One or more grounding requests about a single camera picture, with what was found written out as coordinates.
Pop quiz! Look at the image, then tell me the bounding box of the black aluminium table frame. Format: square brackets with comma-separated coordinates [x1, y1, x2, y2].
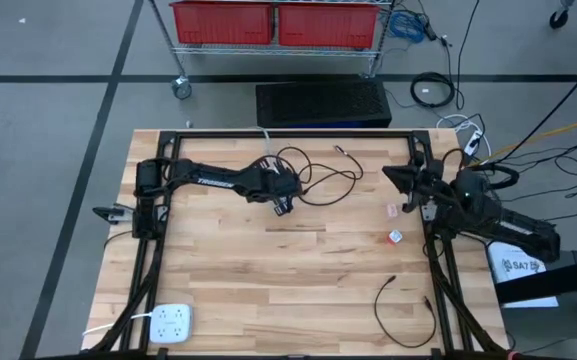
[85, 128, 512, 359]

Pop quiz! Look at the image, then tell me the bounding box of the long black USB cable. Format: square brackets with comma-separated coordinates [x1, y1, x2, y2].
[275, 144, 365, 207]

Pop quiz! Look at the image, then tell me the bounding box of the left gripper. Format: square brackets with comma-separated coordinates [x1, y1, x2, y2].
[245, 158, 303, 217]

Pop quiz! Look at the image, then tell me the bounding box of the metal wire shelf cart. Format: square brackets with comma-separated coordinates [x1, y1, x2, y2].
[146, 0, 398, 101]

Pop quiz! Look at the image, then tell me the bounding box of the thick black floor cable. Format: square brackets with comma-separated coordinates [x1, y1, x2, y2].
[495, 49, 577, 164]

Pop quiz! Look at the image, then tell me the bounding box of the yellow floor cable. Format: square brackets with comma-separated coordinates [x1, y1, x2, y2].
[469, 113, 577, 167]

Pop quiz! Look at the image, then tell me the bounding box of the black side stand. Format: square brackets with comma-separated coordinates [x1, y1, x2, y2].
[494, 254, 577, 360]

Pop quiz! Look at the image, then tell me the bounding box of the white power strip with USB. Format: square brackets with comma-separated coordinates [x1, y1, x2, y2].
[262, 127, 282, 174]

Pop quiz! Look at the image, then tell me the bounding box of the red plastic bin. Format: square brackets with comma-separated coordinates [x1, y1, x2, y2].
[168, 0, 276, 46]
[276, 2, 382, 50]

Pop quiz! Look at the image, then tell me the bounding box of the short black USB cable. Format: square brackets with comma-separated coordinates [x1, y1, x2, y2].
[373, 274, 438, 350]

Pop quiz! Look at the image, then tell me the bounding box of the black caster wheel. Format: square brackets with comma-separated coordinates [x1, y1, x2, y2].
[547, 0, 575, 30]

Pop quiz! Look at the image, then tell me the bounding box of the white printed paper sheet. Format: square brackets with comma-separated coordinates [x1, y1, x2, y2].
[486, 241, 561, 309]

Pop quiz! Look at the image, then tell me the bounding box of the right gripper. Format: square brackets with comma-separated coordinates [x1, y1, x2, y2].
[381, 152, 452, 214]

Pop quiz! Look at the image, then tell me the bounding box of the black coiled floor cable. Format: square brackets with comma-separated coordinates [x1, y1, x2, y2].
[409, 71, 457, 110]

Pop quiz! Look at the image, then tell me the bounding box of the white floor power strip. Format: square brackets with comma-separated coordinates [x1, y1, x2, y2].
[435, 113, 493, 159]

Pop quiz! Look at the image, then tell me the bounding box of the black corrugated cable loop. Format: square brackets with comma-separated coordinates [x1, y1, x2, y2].
[467, 163, 521, 191]

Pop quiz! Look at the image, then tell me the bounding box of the blue coiled cable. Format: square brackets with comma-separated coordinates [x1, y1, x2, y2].
[386, 9, 428, 44]

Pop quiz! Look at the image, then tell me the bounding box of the white square outlet hub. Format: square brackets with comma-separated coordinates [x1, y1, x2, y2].
[81, 302, 195, 346]

